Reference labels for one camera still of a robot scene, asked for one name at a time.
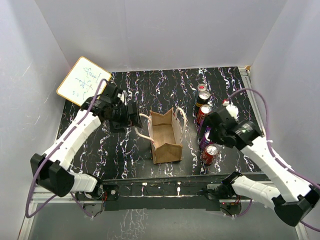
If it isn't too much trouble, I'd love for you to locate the aluminium frame profile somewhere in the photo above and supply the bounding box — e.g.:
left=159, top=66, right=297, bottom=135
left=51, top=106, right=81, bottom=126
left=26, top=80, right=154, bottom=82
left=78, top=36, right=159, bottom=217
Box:
left=18, top=181, right=311, bottom=240

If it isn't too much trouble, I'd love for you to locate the red-tab soda can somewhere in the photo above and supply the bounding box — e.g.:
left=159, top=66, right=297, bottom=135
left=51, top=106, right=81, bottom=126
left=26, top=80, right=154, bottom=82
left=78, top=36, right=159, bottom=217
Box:
left=197, top=83, right=208, bottom=92

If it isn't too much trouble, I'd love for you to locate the small white whiteboard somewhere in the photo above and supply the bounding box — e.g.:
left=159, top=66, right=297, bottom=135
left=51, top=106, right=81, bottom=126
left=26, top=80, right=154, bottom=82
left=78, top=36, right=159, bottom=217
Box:
left=56, top=56, right=112, bottom=106

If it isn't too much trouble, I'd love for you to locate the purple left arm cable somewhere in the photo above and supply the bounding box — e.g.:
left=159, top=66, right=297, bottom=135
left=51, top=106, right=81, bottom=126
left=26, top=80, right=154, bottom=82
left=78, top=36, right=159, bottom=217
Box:
left=25, top=78, right=111, bottom=219

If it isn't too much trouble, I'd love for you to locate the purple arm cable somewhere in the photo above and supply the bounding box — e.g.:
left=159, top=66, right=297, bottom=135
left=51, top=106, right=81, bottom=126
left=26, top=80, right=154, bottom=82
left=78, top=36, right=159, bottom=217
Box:
left=25, top=78, right=111, bottom=219
left=223, top=87, right=320, bottom=233

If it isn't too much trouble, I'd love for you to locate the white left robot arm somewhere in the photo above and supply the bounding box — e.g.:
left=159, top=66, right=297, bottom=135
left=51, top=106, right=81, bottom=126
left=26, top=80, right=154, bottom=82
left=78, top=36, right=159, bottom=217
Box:
left=30, top=83, right=142, bottom=200

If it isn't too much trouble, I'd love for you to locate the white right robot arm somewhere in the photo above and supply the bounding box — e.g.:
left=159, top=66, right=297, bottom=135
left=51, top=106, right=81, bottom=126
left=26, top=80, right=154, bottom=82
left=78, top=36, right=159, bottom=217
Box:
left=198, top=101, right=320, bottom=227

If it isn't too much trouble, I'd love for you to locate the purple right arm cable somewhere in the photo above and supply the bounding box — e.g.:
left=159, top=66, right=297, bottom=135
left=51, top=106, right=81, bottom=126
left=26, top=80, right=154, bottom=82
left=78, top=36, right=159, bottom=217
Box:
left=223, top=87, right=320, bottom=233

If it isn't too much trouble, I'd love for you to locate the purple soda can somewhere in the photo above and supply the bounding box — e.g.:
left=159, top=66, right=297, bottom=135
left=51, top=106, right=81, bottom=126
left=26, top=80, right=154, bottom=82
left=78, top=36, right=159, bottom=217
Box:
left=199, top=130, right=214, bottom=151

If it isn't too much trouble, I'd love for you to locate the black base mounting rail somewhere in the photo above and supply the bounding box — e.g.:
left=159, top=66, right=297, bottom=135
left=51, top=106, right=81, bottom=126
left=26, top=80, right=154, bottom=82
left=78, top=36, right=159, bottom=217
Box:
left=82, top=172, right=253, bottom=213

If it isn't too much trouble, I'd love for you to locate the red coke can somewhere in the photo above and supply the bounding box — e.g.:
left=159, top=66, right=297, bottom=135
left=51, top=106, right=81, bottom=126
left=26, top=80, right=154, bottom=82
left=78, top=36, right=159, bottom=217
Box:
left=196, top=104, right=212, bottom=125

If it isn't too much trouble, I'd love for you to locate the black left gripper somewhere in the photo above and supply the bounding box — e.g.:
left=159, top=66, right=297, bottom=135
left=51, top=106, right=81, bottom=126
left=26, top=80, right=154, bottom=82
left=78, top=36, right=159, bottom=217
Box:
left=109, top=101, right=143, bottom=133

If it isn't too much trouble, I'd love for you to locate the red soda can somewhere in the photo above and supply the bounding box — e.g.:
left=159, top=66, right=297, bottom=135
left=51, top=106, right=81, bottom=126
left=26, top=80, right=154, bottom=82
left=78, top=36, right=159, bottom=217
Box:
left=201, top=144, right=219, bottom=165

